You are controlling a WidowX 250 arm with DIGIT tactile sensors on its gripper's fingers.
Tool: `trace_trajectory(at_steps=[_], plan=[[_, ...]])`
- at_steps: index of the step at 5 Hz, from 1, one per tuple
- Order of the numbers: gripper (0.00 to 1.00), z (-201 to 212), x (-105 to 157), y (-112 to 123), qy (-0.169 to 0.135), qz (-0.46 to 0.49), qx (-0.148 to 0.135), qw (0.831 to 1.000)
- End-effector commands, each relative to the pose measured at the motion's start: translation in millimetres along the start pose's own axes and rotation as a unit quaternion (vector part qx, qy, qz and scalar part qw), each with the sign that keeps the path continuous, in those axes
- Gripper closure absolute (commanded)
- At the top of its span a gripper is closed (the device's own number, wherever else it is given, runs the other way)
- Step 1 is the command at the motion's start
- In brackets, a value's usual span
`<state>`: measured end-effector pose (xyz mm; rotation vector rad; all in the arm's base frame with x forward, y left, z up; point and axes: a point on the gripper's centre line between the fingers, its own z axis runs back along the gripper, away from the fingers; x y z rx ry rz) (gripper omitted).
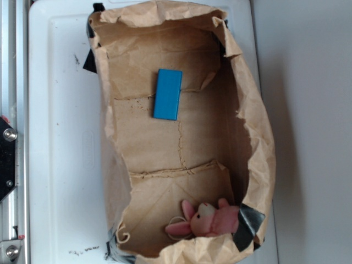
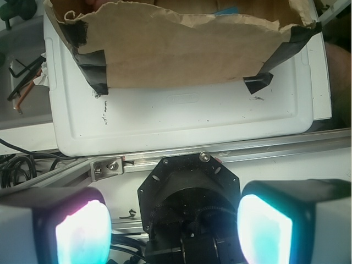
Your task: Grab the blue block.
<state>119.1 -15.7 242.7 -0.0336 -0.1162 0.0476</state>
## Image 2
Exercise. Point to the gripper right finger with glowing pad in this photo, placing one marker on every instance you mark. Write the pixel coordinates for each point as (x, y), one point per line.
(295, 221)

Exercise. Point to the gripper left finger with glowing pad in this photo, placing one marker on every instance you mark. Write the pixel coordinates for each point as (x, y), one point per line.
(54, 225)

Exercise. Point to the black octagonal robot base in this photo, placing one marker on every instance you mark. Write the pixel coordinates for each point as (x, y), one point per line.
(190, 215)

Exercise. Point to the crumpled white paper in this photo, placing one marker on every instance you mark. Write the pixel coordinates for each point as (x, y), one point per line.
(42, 78)

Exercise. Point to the black tape piece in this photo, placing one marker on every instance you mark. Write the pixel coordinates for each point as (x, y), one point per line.
(299, 37)

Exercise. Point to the brown paper bag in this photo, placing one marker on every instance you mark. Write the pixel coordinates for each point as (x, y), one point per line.
(160, 44)

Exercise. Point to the aluminium extrusion rail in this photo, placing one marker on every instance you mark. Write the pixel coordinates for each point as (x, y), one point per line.
(319, 154)

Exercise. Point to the metal corner bracket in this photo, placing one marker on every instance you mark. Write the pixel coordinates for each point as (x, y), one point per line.
(105, 167)

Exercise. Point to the orange handled tool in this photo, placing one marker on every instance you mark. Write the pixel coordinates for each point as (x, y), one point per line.
(28, 88)

